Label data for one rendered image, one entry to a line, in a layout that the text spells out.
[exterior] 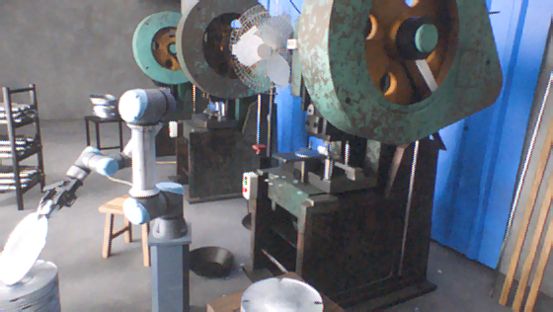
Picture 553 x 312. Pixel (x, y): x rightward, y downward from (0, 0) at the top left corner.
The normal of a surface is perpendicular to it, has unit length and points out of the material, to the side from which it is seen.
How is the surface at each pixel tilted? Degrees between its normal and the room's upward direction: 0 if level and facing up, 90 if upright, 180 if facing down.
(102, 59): 90
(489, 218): 90
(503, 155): 90
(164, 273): 90
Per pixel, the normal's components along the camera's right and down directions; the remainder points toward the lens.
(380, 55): 0.49, 0.22
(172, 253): 0.22, 0.24
